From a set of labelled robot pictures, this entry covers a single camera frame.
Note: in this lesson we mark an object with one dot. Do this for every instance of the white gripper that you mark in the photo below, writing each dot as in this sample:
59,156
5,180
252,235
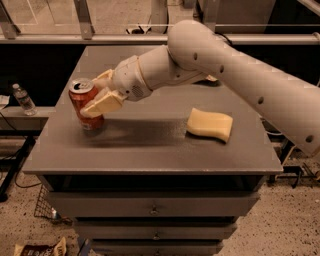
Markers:
127,81

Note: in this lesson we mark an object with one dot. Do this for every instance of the red coke can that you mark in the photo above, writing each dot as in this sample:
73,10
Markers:
81,91

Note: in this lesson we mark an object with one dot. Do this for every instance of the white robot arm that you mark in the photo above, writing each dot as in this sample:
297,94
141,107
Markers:
193,52

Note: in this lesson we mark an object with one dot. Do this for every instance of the clear plastic water bottle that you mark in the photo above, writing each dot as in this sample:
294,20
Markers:
24,100

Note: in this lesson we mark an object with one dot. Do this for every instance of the grey drawer cabinet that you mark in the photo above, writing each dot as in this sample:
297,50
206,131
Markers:
142,185

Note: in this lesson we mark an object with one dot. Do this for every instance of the green chip bag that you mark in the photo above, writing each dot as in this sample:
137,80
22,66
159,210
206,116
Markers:
211,78

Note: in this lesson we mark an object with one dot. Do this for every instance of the yellow sponge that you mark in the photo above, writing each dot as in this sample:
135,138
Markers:
209,124

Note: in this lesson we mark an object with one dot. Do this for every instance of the brown snack bag on floor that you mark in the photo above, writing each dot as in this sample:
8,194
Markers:
58,249

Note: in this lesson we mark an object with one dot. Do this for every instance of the metal railing frame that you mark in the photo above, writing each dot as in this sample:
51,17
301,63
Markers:
241,22

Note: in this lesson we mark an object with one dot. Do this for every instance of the wire mesh basket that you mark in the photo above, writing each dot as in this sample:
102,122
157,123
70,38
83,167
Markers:
43,209

